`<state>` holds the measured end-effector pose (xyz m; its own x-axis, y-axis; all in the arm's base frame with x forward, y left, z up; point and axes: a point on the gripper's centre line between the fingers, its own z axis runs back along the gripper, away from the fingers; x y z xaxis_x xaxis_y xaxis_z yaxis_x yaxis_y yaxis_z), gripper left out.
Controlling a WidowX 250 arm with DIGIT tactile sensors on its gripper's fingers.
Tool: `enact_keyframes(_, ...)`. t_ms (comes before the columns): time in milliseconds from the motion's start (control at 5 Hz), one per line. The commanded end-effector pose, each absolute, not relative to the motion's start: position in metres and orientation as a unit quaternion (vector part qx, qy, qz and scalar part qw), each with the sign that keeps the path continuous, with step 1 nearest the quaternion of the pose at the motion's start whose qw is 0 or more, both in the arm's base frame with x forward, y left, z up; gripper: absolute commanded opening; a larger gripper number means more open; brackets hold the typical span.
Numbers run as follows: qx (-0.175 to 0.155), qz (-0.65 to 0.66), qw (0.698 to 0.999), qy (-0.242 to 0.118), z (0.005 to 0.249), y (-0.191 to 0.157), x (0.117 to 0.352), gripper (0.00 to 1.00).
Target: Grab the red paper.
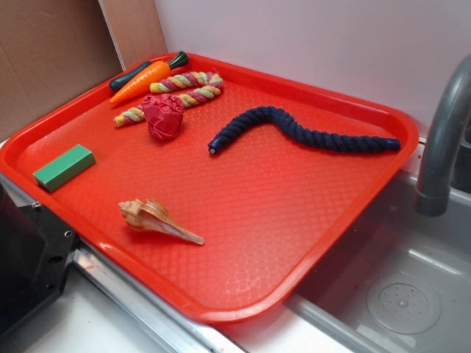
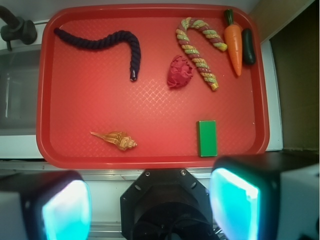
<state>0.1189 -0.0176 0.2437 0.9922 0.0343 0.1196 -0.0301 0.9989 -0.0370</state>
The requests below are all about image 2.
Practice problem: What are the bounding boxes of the green rectangular block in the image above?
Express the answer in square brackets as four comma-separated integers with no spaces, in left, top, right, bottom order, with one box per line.
[196,120,218,157]

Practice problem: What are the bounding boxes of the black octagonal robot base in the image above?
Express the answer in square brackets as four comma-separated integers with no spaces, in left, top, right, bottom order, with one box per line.
[120,168,219,240]

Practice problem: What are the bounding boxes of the red plastic tray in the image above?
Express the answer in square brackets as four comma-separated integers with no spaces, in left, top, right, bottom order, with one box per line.
[36,4,270,169]

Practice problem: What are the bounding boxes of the dark purple rope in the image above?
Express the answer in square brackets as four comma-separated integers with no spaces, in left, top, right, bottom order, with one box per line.
[53,27,142,82]

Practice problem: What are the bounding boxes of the orange toy carrot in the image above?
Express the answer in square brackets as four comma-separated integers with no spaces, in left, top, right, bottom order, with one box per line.
[224,8,243,77]

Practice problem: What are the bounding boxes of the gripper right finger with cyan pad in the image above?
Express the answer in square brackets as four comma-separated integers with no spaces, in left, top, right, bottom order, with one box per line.
[208,151,320,240]

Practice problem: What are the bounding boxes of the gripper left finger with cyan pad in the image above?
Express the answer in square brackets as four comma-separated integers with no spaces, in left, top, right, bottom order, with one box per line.
[0,170,92,240]

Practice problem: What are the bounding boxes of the dark toy eggplant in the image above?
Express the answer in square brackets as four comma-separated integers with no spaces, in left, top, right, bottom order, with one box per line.
[241,28,256,66]

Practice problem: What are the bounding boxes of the dark metal faucet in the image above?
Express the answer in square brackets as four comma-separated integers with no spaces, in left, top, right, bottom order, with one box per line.
[0,5,38,52]

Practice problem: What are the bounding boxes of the tan conch seashell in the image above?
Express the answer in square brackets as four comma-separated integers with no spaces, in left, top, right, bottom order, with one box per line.
[90,131,138,151]

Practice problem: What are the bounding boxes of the crumpled red paper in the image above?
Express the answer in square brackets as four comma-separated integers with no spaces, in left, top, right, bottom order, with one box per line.
[166,55,194,89]

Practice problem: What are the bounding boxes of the steel sink basin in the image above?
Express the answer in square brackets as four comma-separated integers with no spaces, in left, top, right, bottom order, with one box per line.
[0,50,40,136]

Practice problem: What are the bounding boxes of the twisted candy cane toy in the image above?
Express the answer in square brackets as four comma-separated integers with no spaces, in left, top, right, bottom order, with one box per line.
[175,17,228,91]

